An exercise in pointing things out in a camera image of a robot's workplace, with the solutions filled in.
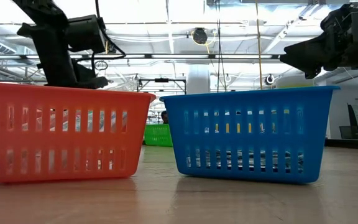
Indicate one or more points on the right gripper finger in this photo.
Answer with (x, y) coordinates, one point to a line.
(315, 53)
(312, 73)

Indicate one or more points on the toothbrush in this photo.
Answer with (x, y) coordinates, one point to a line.
(126, 86)

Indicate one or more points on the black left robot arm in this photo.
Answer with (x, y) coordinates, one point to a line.
(39, 12)

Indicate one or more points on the orange plastic basket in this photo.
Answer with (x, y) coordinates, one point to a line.
(57, 140)

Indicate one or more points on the yellow plastic basket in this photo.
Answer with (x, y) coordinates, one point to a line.
(238, 128)

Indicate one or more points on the blue plastic basket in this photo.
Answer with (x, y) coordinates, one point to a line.
(244, 141)

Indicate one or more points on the white building column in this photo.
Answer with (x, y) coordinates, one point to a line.
(198, 81)

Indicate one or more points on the person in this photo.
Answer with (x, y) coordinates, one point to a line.
(164, 116)

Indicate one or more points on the green plastic basket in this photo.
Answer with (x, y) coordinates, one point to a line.
(158, 135)

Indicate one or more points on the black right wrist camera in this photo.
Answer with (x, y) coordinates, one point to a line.
(337, 17)

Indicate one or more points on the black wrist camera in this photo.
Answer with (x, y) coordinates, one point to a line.
(85, 34)
(337, 17)

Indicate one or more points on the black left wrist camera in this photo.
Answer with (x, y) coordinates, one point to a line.
(85, 34)

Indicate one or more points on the black background rig frame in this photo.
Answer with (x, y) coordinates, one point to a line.
(162, 80)

